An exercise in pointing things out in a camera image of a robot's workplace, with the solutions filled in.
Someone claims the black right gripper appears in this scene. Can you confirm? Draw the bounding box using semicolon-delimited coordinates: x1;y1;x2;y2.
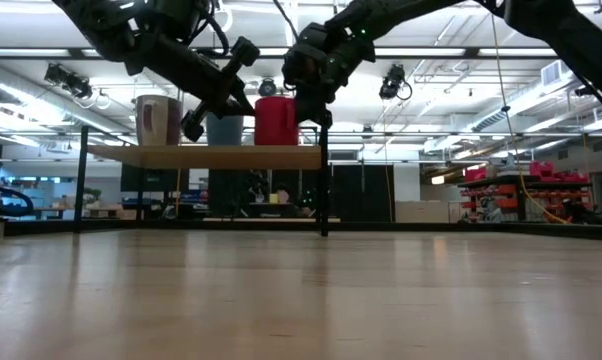
280;22;377;130

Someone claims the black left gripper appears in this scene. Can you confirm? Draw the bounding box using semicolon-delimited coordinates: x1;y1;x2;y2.
170;35;261;144

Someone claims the red mug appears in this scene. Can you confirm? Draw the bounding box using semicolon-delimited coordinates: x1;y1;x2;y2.
253;95;300;147

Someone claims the blue cup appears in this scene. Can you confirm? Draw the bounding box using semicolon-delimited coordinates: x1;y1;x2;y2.
204;113;246;147

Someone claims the purple mug with white handle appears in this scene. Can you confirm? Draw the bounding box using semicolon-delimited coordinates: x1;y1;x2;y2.
134;93;184;147

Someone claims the wooden shelf with black legs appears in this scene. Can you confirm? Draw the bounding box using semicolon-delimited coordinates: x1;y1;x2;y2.
73;124;332;239

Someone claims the black ceiling spotlight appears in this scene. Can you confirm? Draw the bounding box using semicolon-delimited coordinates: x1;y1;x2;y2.
378;63;413;101
43;62;95;100

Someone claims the black cabinet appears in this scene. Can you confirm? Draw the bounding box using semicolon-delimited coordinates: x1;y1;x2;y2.
330;163;396;222

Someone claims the ceiling light strip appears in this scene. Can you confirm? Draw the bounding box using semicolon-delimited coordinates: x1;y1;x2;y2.
375;48;467;57
0;48;72;57

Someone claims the beige box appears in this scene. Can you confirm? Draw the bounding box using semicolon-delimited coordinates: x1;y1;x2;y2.
394;199;452;224

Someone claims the rack with red bins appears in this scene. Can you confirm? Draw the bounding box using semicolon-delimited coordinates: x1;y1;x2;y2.
458;159;593;224

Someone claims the white ceiling air vent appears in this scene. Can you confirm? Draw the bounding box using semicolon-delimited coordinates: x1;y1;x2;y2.
540;59;572;87

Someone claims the black metal table frame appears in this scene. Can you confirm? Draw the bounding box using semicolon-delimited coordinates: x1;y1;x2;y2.
0;218;602;242

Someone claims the silver air duct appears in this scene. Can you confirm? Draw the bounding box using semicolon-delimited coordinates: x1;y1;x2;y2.
473;102;527;132

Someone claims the yellow hanging cable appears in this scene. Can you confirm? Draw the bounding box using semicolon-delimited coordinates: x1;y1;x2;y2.
490;14;572;225

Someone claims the thick black hose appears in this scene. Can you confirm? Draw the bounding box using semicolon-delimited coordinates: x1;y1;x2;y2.
0;182;36;219

